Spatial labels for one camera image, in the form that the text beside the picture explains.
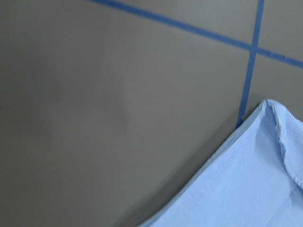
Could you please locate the light blue striped shirt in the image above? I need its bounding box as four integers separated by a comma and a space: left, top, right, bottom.
143, 99, 303, 227

